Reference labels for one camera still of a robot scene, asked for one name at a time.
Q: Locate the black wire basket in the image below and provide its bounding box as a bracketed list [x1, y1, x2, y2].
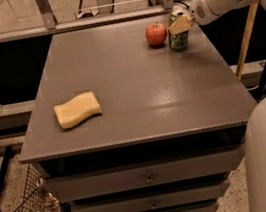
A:
[20, 165, 72, 212]

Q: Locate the black cable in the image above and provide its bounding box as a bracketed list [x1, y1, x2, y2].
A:
[173, 0, 192, 11]

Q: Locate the yellow sponge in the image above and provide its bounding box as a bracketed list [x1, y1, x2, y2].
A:
[53, 92, 102, 130]

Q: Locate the red apple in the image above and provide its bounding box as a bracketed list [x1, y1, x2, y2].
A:
[145, 22, 168, 46]

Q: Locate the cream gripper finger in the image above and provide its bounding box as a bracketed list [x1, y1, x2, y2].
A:
[169, 14, 194, 35]
[171, 5, 189, 16]

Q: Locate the green soda can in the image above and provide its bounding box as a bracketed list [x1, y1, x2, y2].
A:
[167, 13, 189, 51]

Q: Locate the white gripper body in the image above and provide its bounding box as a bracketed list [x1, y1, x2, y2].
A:
[189, 0, 218, 26]

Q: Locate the grey drawer cabinet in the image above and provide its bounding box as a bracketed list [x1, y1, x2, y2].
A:
[20, 19, 255, 212]

